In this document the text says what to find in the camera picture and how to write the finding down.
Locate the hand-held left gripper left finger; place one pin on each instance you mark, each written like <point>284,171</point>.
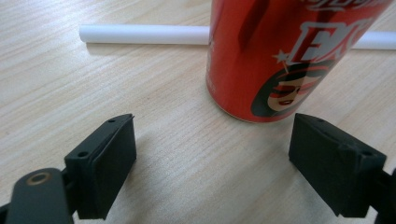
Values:
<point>106,161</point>

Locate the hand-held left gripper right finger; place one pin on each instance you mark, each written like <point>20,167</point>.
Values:
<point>330,161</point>

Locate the red drink can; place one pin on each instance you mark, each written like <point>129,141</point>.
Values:
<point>243,62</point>

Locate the white tube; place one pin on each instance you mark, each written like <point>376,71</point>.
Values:
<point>140,33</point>

